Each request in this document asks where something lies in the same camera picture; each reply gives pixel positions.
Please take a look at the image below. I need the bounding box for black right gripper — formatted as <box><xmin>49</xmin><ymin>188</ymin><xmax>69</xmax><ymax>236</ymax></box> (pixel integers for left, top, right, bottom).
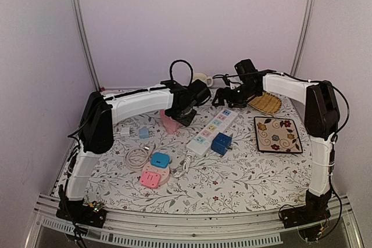
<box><xmin>213</xmin><ymin>82</ymin><xmax>260</xmax><ymax>107</ymax></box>

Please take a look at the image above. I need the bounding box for pink cube socket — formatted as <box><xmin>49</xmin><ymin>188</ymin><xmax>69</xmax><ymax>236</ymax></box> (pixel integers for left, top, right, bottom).
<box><xmin>160</xmin><ymin>110</ymin><xmax>180</xmax><ymax>134</ymax></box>

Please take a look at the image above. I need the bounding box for white multicolour power strip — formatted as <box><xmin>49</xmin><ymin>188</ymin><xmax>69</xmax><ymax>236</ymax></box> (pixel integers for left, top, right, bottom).
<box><xmin>186</xmin><ymin>109</ymin><xmax>239</xmax><ymax>157</ymax></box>

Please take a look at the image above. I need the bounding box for light blue charger plug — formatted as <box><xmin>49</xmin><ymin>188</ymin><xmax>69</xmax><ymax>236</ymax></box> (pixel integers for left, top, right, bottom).
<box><xmin>138</xmin><ymin>127</ymin><xmax>149</xmax><ymax>139</ymax></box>

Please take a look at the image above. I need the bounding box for dark blue cube socket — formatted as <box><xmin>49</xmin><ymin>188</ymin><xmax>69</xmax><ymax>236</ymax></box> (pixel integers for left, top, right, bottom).
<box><xmin>211</xmin><ymin>132</ymin><xmax>232</xmax><ymax>156</ymax></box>

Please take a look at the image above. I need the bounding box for small white charger plug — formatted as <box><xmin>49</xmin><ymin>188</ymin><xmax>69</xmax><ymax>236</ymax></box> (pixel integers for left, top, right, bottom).
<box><xmin>119</xmin><ymin>127</ymin><xmax>134</xmax><ymax>137</ymax></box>

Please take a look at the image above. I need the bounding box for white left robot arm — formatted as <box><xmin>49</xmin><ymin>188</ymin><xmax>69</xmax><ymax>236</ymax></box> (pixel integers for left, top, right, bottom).
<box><xmin>56</xmin><ymin>80</ymin><xmax>201</xmax><ymax>228</ymax></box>

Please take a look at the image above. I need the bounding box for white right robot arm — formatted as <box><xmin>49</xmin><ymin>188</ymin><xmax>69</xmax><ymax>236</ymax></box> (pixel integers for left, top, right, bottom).
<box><xmin>212</xmin><ymin>70</ymin><xmax>343</xmax><ymax>228</ymax></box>

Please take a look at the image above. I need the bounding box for cyan adapter plug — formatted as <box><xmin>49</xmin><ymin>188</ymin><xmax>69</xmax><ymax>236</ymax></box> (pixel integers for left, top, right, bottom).
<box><xmin>150</xmin><ymin>152</ymin><xmax>170</xmax><ymax>168</ymax></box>

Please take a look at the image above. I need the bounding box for pink flat adapter plug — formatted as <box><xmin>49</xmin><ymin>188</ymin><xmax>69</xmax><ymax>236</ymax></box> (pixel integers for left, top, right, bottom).
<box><xmin>139</xmin><ymin>171</ymin><xmax>160</xmax><ymax>189</ymax></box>

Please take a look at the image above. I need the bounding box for cream ceramic mug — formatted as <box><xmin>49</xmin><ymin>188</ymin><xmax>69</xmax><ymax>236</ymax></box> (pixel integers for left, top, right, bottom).
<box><xmin>192</xmin><ymin>73</ymin><xmax>213</xmax><ymax>87</ymax></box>

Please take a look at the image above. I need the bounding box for yellow woven bamboo tray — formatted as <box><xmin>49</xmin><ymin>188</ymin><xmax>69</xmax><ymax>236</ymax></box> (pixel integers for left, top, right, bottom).
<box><xmin>248</xmin><ymin>92</ymin><xmax>282</xmax><ymax>115</ymax></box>

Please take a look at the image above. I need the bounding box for round pink power hub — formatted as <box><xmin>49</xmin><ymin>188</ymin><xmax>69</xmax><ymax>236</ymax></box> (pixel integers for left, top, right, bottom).
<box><xmin>142</xmin><ymin>162</ymin><xmax>170</xmax><ymax>186</ymax></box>

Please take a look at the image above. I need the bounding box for square floral ceramic plate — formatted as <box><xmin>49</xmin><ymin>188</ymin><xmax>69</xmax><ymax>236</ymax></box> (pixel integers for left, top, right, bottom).
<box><xmin>253</xmin><ymin>117</ymin><xmax>303</xmax><ymax>154</ymax></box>

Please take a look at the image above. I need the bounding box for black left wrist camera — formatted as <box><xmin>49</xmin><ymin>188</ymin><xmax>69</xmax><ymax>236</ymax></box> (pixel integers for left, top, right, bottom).
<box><xmin>188</xmin><ymin>79</ymin><xmax>211</xmax><ymax>107</ymax></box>

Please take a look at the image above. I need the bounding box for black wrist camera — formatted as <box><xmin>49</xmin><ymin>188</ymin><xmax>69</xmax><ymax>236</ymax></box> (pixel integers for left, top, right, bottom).
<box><xmin>188</xmin><ymin>79</ymin><xmax>211</xmax><ymax>107</ymax></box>
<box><xmin>234</xmin><ymin>59</ymin><xmax>258</xmax><ymax>80</ymax></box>

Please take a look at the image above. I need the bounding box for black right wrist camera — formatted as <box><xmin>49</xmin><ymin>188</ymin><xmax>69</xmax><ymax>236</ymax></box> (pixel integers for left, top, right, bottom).
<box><xmin>234</xmin><ymin>59</ymin><xmax>258</xmax><ymax>80</ymax></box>

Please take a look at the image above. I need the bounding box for white power strip cord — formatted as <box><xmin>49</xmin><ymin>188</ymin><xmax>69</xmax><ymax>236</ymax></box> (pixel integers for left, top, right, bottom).
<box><xmin>170</xmin><ymin>149</ymin><xmax>194</xmax><ymax>178</ymax></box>

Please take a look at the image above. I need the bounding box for coiled white usb cable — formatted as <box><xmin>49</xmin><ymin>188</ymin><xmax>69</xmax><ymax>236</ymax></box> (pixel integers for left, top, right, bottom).
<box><xmin>124</xmin><ymin>145</ymin><xmax>156</xmax><ymax>170</ymax></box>

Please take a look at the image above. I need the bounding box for right aluminium frame post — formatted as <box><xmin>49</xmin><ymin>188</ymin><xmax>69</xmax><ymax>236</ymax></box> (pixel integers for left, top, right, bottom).
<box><xmin>291</xmin><ymin>0</ymin><xmax>316</xmax><ymax>76</ymax></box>

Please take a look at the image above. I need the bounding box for aluminium frame post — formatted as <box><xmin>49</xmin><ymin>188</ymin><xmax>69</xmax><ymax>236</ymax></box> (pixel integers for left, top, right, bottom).
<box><xmin>291</xmin><ymin>0</ymin><xmax>316</xmax><ymax>76</ymax></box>
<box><xmin>71</xmin><ymin>0</ymin><xmax>101</xmax><ymax>91</ymax></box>

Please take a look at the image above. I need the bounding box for front aluminium rail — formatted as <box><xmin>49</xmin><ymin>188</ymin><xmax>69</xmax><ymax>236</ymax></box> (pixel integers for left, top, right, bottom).
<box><xmin>26</xmin><ymin>192</ymin><xmax>364</xmax><ymax>246</ymax></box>

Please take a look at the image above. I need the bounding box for left aluminium frame post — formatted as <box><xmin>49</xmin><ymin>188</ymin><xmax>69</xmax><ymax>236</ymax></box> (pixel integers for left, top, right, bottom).
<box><xmin>71</xmin><ymin>0</ymin><xmax>101</xmax><ymax>91</ymax></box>

